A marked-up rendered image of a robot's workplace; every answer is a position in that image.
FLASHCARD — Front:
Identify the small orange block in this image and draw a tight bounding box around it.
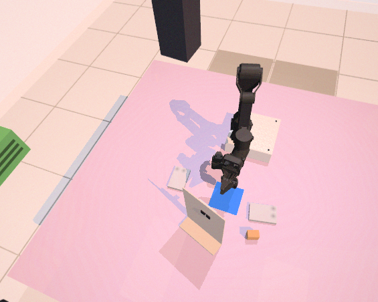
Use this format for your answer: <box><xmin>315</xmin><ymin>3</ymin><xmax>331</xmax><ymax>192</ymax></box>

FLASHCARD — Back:
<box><xmin>246</xmin><ymin>230</ymin><xmax>260</xmax><ymax>240</ymax></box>

